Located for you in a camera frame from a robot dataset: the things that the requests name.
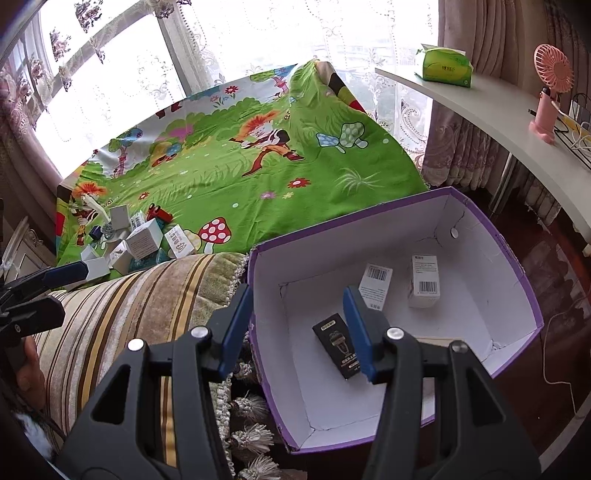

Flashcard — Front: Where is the white ornate cabinet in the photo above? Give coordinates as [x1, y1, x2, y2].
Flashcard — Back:
[0, 217, 58, 296]

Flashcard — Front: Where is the white cable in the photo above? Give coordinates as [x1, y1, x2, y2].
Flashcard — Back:
[542, 305, 591, 418]

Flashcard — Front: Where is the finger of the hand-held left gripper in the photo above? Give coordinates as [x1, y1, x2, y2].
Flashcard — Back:
[0, 295, 66, 340]
[0, 261, 89, 301]

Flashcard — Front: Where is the white barcode box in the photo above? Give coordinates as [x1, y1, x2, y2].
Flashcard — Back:
[409, 255, 440, 309]
[358, 263, 393, 311]

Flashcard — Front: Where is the purple cardboard box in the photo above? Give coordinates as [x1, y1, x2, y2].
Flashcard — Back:
[247, 186, 546, 455]

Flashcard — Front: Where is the person's left hand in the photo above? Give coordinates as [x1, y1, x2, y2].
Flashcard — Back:
[18, 340, 48, 405]

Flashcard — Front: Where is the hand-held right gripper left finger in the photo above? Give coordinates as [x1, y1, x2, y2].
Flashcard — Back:
[55, 284, 254, 480]

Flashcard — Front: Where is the pile of small boxes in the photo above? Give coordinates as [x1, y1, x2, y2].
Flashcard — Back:
[81, 203, 200, 282]

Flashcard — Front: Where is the small black box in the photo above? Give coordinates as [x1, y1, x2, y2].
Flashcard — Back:
[311, 313, 365, 380]

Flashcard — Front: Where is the green tissue pack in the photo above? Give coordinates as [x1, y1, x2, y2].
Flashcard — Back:
[414, 44, 475, 88]

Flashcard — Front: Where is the green cartoon printed blanket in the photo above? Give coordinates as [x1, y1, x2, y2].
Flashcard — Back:
[55, 60, 428, 278]

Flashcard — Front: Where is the brown patterned curtain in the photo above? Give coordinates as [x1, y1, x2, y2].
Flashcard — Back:
[422, 0, 591, 190]

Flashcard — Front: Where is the person's dark furry clothing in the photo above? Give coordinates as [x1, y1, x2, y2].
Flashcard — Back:
[0, 378, 58, 464]

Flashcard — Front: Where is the pink handheld fan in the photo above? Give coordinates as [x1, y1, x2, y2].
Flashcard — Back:
[529, 44, 573, 145]

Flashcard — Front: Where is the striped tasselled sofa cover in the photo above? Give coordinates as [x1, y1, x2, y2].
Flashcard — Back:
[34, 251, 296, 480]

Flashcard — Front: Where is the white lace curtain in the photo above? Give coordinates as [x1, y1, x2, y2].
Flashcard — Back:
[0, 0, 439, 185]

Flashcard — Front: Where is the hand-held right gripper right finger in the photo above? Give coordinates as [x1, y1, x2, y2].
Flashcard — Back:
[343, 285, 542, 480]

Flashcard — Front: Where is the black wire basket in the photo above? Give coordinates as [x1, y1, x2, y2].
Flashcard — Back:
[556, 95, 591, 162]

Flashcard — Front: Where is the white curved desk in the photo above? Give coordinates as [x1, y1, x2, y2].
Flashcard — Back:
[375, 67, 591, 259]

